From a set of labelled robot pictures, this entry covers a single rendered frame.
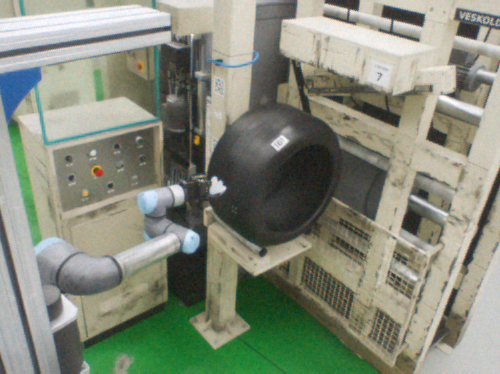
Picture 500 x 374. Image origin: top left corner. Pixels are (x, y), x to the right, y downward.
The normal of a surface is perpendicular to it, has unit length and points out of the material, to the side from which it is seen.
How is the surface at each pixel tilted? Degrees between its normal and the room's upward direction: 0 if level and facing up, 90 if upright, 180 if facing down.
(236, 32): 90
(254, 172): 68
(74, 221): 90
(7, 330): 90
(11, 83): 90
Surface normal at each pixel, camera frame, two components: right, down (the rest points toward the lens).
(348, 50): -0.77, 0.29
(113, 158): 0.64, 0.43
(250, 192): -0.11, 0.33
